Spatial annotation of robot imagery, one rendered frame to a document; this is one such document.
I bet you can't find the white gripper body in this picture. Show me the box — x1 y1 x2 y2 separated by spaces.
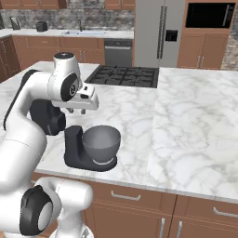
60 92 100 112

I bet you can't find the black stand mixer head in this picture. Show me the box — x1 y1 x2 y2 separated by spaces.
29 99 67 137

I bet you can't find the grey mixer bowl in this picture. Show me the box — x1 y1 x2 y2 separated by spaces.
81 125 122 165

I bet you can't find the black stand mixer base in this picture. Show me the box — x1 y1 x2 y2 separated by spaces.
63 125 118 173

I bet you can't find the black gas hob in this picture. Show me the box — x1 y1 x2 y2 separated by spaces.
84 64 160 89

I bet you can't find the grey dishwasher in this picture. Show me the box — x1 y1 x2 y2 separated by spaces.
103 38 135 68

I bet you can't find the brown base cupboard run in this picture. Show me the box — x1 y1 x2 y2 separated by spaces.
0 34 106 84

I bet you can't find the white sink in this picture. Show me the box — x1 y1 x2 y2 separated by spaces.
60 29 107 36

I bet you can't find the black toaster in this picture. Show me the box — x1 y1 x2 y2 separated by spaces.
34 20 49 33

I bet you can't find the grey fridge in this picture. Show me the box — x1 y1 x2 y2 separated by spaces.
133 0 187 69

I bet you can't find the dark knife block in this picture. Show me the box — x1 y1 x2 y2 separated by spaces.
9 16 21 31

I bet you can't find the brown drawer front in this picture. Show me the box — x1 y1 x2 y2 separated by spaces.
84 180 179 216
172 194 238 228

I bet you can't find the brown cupboard door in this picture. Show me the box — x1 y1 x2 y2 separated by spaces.
167 216 238 238
84 202 173 238

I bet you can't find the brown tall cupboard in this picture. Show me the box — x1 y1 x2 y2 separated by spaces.
176 0 238 71

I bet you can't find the black microwave oven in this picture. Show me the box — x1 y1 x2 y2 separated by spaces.
184 2 237 30

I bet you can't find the silver drawer handle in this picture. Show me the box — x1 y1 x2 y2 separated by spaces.
110 190 142 202
212 206 238 219

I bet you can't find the brown wall cupboard run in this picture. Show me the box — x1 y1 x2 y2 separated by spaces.
0 0 68 10
104 0 137 11

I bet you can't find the silver door handle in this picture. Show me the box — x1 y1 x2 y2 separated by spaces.
176 219 184 238
158 217 166 238

